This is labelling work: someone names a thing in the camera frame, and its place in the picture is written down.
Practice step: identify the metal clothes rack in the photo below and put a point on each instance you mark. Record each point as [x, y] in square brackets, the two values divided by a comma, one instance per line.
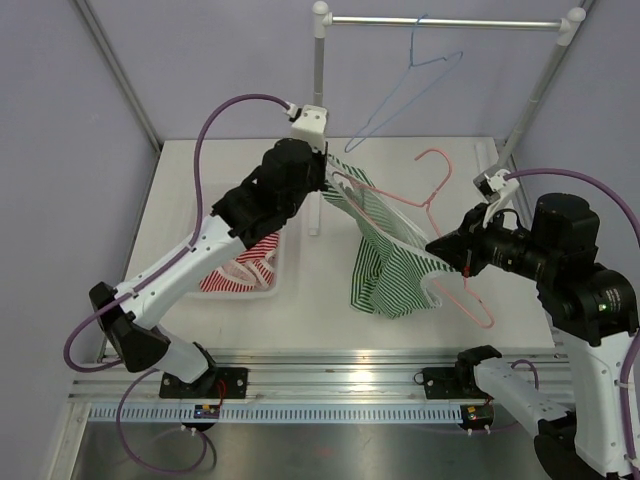
[566, 29]

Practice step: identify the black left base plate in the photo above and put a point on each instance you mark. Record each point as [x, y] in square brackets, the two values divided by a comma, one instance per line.
[216, 383]

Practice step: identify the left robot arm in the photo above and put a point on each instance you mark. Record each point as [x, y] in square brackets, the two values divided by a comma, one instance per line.
[130, 313]

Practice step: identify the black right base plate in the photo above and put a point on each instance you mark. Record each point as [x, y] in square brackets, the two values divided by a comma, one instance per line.
[445, 383]

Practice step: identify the blue wire hanger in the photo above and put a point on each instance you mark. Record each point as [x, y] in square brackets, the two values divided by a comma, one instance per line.
[419, 77]

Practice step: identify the aluminium mounting rail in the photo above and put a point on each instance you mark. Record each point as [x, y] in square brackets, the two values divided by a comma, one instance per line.
[330, 375]

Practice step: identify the clear plastic basket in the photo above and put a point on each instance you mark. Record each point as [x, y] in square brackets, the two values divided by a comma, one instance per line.
[195, 294]

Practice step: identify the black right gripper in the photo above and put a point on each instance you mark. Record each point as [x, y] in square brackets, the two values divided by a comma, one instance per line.
[465, 248]

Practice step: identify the green striped tank top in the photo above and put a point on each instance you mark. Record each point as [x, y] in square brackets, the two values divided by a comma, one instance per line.
[392, 269]

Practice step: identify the red striped tank top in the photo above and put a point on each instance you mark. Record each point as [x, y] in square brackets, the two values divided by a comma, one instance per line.
[252, 271]

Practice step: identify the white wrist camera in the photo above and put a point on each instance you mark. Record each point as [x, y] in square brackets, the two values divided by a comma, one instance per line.
[496, 189]
[308, 123]

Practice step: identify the pink wire hanger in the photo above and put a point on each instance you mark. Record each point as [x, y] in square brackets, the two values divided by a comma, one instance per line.
[434, 213]

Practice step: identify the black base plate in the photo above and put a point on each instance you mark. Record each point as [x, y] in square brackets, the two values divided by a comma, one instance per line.
[445, 383]
[216, 383]

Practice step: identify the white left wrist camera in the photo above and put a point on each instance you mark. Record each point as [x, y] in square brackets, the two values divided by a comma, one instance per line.
[308, 123]

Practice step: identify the white slotted cable duct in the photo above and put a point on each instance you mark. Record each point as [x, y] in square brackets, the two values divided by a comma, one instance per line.
[279, 413]

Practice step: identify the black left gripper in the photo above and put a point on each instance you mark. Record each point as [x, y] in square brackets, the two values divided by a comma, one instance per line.
[320, 160]

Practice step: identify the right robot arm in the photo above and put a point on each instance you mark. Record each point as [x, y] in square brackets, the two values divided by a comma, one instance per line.
[594, 310]

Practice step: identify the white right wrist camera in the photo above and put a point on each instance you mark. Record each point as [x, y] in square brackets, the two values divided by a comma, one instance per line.
[496, 189]

